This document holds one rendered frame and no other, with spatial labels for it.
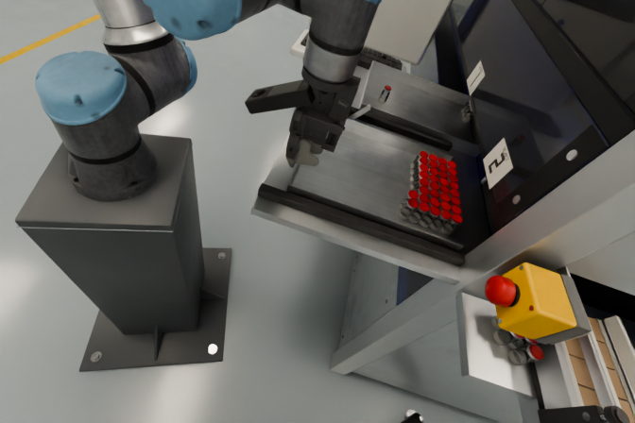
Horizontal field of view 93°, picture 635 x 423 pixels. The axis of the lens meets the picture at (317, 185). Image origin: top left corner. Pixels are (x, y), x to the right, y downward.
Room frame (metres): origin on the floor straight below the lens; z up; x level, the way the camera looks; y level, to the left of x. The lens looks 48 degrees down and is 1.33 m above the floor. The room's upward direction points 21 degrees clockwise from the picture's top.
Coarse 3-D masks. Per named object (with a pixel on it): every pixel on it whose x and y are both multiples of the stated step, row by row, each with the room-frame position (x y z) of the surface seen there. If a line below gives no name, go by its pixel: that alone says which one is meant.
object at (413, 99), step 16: (384, 64) 0.95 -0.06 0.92; (368, 80) 0.82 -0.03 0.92; (384, 80) 0.92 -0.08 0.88; (400, 80) 0.95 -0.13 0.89; (416, 80) 0.95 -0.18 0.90; (368, 96) 0.79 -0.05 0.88; (400, 96) 0.86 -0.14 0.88; (416, 96) 0.89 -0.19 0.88; (432, 96) 0.93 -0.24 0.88; (448, 96) 0.96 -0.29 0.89; (464, 96) 0.96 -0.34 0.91; (384, 112) 0.69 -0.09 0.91; (400, 112) 0.77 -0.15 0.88; (416, 112) 0.80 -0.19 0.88; (432, 112) 0.84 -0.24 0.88; (448, 112) 0.87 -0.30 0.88; (416, 128) 0.70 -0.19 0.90; (432, 128) 0.70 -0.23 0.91; (448, 128) 0.78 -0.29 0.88; (464, 128) 0.82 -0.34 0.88; (464, 144) 0.70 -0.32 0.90
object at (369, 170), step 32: (352, 128) 0.61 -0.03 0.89; (320, 160) 0.47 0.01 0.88; (352, 160) 0.51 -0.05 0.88; (384, 160) 0.55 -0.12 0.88; (448, 160) 0.61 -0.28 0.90; (288, 192) 0.35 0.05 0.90; (320, 192) 0.39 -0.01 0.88; (352, 192) 0.42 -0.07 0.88; (384, 192) 0.45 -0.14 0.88; (384, 224) 0.35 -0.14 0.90; (416, 224) 0.40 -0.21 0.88
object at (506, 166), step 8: (504, 144) 0.51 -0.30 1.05; (496, 152) 0.51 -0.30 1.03; (504, 152) 0.50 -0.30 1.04; (488, 160) 0.52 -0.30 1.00; (488, 168) 0.50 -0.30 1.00; (496, 168) 0.48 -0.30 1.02; (504, 168) 0.46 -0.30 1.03; (488, 176) 0.48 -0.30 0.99; (496, 176) 0.46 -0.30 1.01; (504, 176) 0.45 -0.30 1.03
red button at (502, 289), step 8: (488, 280) 0.25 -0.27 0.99; (496, 280) 0.24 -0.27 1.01; (504, 280) 0.24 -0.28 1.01; (488, 288) 0.24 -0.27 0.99; (496, 288) 0.23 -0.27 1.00; (504, 288) 0.23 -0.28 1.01; (512, 288) 0.24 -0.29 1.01; (488, 296) 0.23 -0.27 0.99; (496, 296) 0.22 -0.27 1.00; (504, 296) 0.22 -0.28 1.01; (512, 296) 0.23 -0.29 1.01; (496, 304) 0.22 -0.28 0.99; (504, 304) 0.22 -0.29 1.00
